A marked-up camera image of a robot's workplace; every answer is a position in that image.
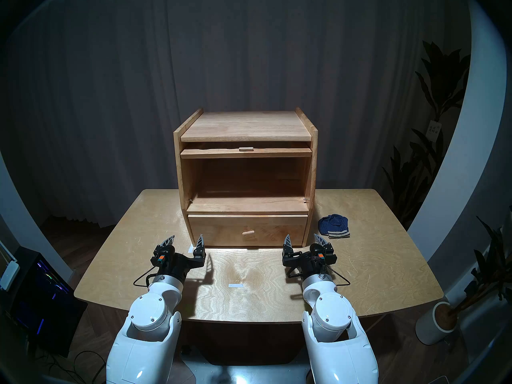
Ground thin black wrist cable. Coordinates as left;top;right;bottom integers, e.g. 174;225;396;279
133;266;161;288
320;263;351;287

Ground grey curtain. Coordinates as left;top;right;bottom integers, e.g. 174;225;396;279
0;0;472;228

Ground black computer tower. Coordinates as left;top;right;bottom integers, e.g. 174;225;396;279
10;246;88;358

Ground black floor cable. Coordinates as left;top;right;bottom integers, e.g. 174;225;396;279
40;349;106;384

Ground dark plant in white pot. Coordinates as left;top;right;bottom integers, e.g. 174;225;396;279
452;207;512;320

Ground white box device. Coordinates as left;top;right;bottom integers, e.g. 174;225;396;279
0;260;20;291

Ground tall dark leafy plant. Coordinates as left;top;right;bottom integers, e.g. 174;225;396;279
382;41;472;228

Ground blue socks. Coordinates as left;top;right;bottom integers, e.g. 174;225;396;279
318;214;350;239

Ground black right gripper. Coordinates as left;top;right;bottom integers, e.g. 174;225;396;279
282;233;336;282

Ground thin black left wrist cable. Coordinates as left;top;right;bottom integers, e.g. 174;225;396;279
133;266;161;288

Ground wooden flip door ribbed window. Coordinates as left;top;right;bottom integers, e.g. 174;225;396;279
180;147;312;160

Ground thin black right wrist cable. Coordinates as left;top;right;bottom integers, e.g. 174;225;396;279
320;263;351;287

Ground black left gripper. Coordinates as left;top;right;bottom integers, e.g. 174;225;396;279
150;234;206;286

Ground wooden cabinet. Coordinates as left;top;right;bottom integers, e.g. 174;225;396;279
173;107;319;248

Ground white round plant pot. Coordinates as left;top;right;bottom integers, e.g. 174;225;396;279
415;301;458;345

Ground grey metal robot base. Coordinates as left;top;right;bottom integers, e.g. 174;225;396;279
182;355;316;384

